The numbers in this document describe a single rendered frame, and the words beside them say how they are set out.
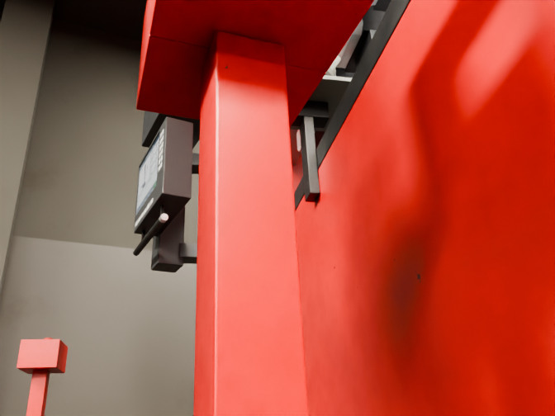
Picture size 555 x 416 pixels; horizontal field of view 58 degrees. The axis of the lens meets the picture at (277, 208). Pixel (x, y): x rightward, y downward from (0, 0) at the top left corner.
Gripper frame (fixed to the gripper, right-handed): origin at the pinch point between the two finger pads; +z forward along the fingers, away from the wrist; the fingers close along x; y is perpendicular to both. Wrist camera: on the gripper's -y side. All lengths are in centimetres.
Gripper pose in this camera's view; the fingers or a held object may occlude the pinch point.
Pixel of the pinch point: (330, 83)
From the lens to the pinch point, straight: 112.3
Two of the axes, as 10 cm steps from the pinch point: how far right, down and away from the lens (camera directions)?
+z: 6.6, 7.2, -2.0
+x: -2.0, 4.2, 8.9
